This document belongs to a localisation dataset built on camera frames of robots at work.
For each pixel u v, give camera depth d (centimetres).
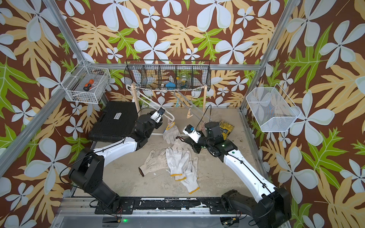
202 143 65
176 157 91
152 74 96
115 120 102
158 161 90
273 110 82
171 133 98
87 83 80
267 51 85
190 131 64
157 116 73
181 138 75
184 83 97
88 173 45
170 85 95
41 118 62
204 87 67
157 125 77
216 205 74
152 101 133
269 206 38
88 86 80
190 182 81
